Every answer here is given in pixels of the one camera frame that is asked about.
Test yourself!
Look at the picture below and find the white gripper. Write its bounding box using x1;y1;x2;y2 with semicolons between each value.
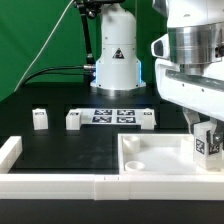
151;34;224;155

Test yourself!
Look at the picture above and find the AprilTag marker sheet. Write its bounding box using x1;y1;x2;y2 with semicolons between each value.
69;108;143;125

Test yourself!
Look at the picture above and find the black cable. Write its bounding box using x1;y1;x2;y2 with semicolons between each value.
22;65;98;86

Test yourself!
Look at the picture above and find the white cable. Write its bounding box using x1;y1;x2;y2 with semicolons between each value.
13;0;75;93

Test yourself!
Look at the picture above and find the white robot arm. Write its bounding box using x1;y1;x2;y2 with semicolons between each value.
91;0;224;154

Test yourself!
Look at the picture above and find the white square table top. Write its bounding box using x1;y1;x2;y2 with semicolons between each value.
118;134;224;175

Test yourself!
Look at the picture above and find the white U-shaped fence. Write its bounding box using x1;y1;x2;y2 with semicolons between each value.
0;136;224;200

